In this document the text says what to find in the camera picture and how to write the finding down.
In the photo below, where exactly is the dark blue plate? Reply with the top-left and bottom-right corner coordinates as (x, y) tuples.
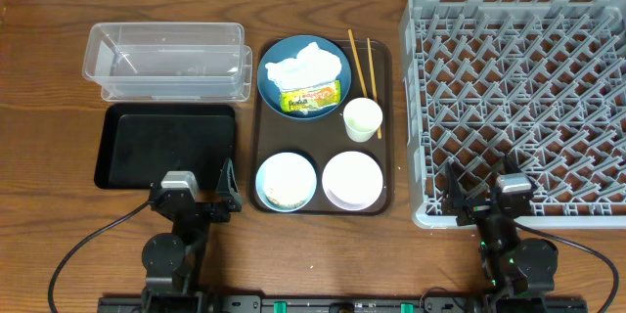
(257, 34), (353, 120)

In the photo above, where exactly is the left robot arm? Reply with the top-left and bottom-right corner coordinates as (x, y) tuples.
(140, 158), (242, 312)

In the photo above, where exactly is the pile of rice scraps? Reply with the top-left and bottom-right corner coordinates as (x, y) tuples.
(262, 156), (315, 208)

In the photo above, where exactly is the wooden chopstick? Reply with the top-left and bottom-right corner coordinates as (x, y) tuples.
(367, 37), (382, 140)
(347, 28), (368, 98)

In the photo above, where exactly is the black waste tray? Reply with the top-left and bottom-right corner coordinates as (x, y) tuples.
(94, 103), (236, 191)

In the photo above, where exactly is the clear plastic bin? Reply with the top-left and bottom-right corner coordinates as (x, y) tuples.
(82, 22), (253, 103)

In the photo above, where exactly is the white tissue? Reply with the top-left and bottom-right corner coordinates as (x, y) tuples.
(265, 42), (342, 92)

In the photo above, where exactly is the light blue bowl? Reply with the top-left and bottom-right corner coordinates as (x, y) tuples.
(254, 152), (318, 213)

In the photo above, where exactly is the white pink bowl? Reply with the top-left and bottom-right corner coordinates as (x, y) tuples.
(322, 151), (383, 211)

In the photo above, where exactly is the wooden chopstick right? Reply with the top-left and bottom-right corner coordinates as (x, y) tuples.
(367, 37), (382, 140)

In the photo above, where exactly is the brown serving tray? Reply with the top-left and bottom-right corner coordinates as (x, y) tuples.
(248, 39), (396, 216)

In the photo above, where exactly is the white paper cup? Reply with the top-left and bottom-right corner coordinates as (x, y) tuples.
(342, 98), (383, 143)

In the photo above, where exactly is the wooden chopstick left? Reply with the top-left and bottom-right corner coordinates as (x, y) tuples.
(347, 28), (368, 98)

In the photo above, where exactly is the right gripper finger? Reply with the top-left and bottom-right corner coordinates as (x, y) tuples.
(503, 156), (521, 175)
(443, 163), (467, 210)

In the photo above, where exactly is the grey dishwasher rack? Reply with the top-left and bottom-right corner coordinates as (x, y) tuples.
(399, 0), (625, 229)

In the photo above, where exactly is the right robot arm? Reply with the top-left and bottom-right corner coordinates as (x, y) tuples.
(443, 156), (559, 312)

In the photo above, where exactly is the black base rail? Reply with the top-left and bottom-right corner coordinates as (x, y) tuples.
(96, 293), (588, 313)

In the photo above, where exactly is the yellow green snack wrapper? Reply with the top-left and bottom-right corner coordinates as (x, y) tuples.
(280, 80), (341, 113)

